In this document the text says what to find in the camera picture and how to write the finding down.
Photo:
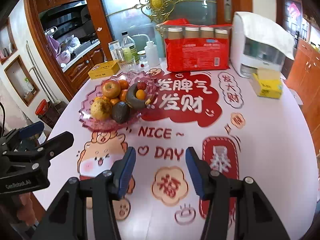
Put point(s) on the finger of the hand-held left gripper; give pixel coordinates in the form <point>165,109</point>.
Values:
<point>31,129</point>
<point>55,141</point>

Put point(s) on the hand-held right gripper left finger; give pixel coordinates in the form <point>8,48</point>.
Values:
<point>125,172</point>

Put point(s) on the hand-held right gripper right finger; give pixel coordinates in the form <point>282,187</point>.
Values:
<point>196,175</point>

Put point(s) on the pink glass fruit bowl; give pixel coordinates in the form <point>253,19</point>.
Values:
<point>100,125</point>

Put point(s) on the yellow pear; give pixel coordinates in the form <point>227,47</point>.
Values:
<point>100,108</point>

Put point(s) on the dark avocado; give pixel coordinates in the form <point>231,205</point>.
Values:
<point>120,112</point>

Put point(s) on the orange tangerine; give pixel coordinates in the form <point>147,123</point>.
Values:
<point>114,101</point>
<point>123,83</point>
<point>105,98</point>
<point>123,95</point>

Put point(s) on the overripe dark banana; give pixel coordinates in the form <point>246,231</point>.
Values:
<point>131,97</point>

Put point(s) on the red apple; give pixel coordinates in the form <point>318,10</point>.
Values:
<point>110,88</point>

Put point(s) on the small yellow kumquat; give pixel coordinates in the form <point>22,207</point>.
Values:
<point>140,94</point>

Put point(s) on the wrinkled dark red fruit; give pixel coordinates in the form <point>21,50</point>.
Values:
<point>141,85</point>

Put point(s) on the person's left hand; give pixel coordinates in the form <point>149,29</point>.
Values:
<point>21,202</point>

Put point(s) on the red lidded container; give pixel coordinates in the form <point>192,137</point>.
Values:
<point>41,107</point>

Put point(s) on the wooden kitchen cabinet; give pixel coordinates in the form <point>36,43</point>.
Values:
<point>80,67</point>

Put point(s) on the printed cartoon table mat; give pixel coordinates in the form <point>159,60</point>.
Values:
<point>262,120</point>

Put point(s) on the yellow flat box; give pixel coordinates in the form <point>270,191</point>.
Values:
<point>103,70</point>

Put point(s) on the clear glass mug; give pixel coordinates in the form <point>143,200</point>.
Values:
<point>126,66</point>

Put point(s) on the metal tin can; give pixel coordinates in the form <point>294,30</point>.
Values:
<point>120,53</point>

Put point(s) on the blue and white carton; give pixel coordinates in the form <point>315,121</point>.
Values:
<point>113,48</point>

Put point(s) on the yellow tissue pack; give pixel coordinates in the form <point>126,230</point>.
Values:
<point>267,87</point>

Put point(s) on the small glass jar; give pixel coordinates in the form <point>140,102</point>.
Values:
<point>142,57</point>

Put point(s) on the clear bottle with yellow liquid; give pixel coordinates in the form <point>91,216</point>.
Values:
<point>128,50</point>

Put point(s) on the red pack of drink bottles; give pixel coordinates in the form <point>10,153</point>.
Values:
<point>197,55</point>

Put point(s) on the white squeeze bottle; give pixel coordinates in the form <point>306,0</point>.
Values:
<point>152,55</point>

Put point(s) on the kitchen range hood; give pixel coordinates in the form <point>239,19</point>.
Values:
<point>62,8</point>

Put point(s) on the white countertop appliance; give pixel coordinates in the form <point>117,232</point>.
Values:
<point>237,50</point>

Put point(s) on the wooden side cabinet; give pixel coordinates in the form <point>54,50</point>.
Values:
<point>307,80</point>

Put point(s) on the white cloth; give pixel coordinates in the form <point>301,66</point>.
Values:
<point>270,32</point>

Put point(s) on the gold door ornament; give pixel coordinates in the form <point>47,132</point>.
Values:
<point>157,1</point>

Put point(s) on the red paper decoration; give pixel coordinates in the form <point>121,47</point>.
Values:
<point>295,10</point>

